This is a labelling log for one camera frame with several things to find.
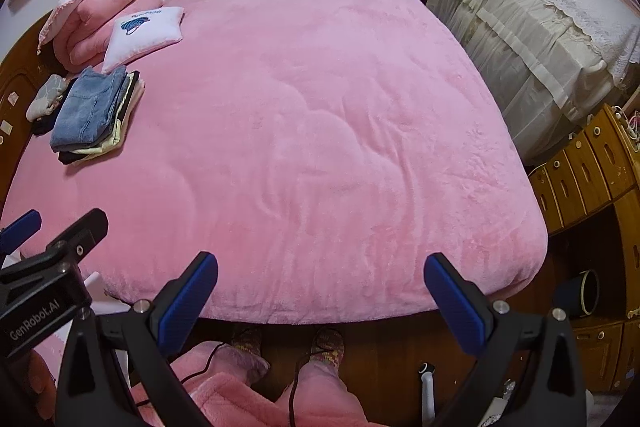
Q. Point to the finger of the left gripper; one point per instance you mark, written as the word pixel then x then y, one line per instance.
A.
pixel 18 232

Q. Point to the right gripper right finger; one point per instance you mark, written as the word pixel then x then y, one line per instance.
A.
pixel 551 391

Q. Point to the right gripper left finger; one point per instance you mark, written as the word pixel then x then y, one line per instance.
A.
pixel 92 388

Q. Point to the blue denim jacket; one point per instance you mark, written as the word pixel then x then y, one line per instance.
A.
pixel 87 115

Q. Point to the person's left hand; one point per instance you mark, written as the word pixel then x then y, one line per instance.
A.
pixel 41 383

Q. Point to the black folded garment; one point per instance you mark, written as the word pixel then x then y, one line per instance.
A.
pixel 73 158

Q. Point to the person's pink pajama legs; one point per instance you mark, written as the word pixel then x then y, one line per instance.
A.
pixel 231 383

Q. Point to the grey patterned small cloth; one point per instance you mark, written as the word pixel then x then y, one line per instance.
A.
pixel 49 97

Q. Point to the wooden headboard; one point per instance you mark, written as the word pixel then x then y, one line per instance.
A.
pixel 23 71

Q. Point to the wooden drawer cabinet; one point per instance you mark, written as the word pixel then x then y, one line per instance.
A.
pixel 588 193

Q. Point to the cream folded garment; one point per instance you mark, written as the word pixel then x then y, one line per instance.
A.
pixel 135 85

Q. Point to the light green folded garment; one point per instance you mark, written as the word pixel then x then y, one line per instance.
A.
pixel 117 136

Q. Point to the folded pink quilt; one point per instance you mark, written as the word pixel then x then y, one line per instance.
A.
pixel 79 30

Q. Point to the white printed pillow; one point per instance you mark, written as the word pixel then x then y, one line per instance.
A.
pixel 141 33

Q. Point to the beige ruffled furniture cover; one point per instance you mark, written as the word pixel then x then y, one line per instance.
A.
pixel 544 72

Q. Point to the pink fleece bed blanket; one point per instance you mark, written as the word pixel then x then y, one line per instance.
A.
pixel 320 149

